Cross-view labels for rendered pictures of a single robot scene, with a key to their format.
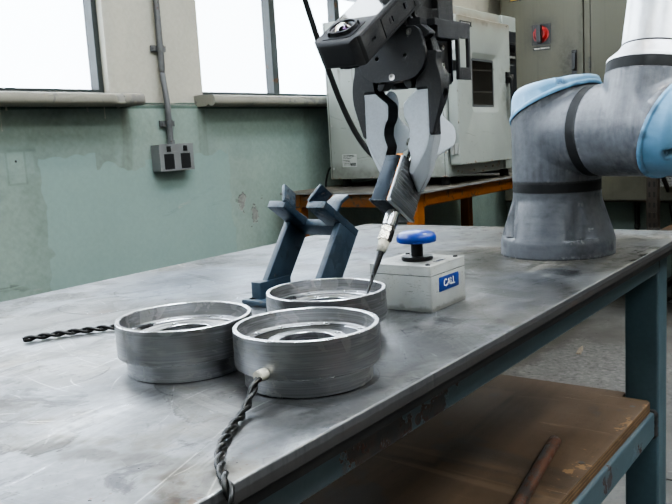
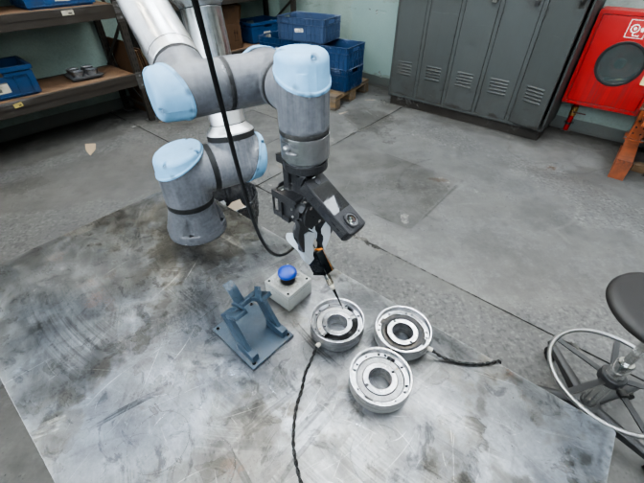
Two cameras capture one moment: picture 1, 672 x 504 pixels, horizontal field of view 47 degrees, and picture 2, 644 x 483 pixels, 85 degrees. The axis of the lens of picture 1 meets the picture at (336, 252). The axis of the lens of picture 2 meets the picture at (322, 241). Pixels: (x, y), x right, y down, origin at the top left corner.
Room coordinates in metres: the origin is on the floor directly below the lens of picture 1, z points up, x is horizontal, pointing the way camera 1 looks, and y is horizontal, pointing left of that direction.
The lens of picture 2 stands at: (0.67, 0.43, 1.39)
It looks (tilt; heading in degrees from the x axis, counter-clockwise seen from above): 40 degrees down; 273
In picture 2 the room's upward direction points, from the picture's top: straight up
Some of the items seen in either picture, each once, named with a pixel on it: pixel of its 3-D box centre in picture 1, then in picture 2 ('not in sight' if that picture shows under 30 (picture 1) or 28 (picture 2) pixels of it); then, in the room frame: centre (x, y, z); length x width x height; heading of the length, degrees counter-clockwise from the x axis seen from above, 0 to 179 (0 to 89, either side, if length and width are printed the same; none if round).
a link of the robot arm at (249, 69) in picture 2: not in sight; (261, 78); (0.80, -0.15, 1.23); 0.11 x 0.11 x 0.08; 35
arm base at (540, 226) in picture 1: (557, 215); (194, 213); (1.05, -0.30, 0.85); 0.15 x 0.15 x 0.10
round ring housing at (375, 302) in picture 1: (327, 311); (336, 325); (0.66, 0.01, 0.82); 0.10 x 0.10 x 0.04
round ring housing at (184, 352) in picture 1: (186, 340); (379, 380); (0.59, 0.12, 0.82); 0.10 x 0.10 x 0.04
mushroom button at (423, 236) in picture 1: (417, 254); (287, 278); (0.77, -0.08, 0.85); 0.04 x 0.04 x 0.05
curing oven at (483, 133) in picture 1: (430, 101); not in sight; (3.21, -0.42, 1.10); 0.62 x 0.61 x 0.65; 143
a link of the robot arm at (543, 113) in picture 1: (559, 129); (185, 172); (1.04, -0.31, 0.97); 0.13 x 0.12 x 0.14; 35
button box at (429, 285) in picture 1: (421, 278); (287, 285); (0.77, -0.09, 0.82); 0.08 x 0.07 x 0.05; 143
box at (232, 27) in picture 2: not in sight; (216, 26); (2.10, -4.08, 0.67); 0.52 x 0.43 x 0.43; 53
